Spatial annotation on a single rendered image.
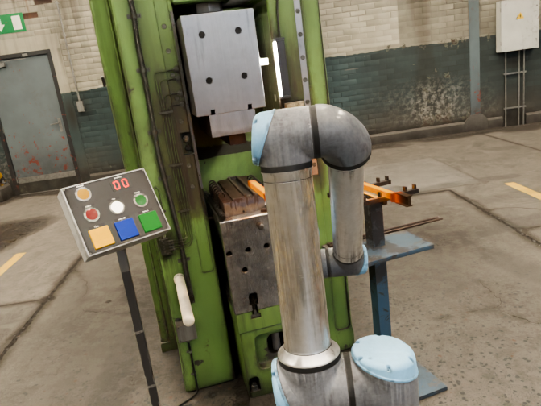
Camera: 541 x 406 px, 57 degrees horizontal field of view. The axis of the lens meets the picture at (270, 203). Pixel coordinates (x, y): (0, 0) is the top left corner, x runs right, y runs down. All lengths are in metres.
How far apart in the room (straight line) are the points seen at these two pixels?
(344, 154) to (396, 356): 0.48
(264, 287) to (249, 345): 0.30
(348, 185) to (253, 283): 1.18
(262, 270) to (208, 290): 0.34
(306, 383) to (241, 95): 1.31
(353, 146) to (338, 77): 7.13
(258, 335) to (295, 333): 1.30
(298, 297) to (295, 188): 0.25
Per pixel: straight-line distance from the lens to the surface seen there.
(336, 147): 1.07
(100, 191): 2.03
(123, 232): 1.98
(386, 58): 8.38
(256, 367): 2.50
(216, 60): 2.14
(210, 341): 2.60
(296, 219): 1.08
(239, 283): 2.27
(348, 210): 1.28
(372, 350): 1.25
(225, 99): 2.15
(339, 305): 2.72
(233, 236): 2.19
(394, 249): 2.23
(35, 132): 8.73
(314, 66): 2.40
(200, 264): 2.43
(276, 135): 1.05
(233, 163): 2.67
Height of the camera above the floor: 1.55
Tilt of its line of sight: 16 degrees down
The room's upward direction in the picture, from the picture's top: 8 degrees counter-clockwise
